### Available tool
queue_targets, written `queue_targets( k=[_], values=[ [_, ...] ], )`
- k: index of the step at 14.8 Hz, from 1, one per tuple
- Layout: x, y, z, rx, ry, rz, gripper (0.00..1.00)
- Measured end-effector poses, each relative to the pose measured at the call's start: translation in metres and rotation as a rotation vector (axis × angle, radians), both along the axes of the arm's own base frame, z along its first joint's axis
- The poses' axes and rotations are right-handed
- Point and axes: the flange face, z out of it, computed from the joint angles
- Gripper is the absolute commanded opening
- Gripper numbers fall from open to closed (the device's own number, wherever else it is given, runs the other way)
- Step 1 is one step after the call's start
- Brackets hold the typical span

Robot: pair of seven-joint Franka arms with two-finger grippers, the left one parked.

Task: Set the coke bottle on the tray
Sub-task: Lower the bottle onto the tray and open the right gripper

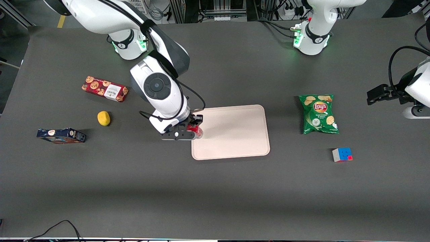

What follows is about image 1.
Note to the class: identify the metal equipment rack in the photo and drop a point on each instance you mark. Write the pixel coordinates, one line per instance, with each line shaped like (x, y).
(215, 10)

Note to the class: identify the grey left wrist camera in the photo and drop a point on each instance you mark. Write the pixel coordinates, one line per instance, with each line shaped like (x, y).
(416, 112)

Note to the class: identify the red cookie box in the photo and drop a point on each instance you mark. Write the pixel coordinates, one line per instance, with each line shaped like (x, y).
(104, 89)

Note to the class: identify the dark blue snack box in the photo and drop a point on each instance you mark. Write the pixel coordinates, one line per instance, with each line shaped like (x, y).
(60, 135)

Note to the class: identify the yellow lemon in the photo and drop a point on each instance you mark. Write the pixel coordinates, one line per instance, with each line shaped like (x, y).
(103, 118)

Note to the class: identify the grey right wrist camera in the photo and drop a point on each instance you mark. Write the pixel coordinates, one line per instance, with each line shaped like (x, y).
(176, 135)

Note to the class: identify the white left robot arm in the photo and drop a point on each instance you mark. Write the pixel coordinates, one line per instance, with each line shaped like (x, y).
(315, 30)

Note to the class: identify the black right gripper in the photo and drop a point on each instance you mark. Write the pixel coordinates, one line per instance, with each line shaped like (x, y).
(195, 120)

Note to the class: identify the blue rubik's cube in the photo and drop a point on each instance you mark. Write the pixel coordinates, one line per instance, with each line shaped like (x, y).
(342, 154)

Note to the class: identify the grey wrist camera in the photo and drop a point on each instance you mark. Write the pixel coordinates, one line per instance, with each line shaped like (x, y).
(416, 112)
(176, 135)

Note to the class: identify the green Lay's chips bag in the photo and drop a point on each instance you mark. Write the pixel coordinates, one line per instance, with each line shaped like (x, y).
(319, 114)

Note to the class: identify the beige plastic tray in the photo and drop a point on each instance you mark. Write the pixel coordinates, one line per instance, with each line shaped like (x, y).
(235, 134)

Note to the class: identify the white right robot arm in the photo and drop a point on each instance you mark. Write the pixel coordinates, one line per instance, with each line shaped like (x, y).
(158, 87)

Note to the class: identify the white power strip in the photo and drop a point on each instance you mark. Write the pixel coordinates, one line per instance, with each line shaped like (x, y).
(291, 10)

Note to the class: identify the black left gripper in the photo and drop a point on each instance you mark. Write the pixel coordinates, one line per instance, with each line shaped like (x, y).
(395, 92)

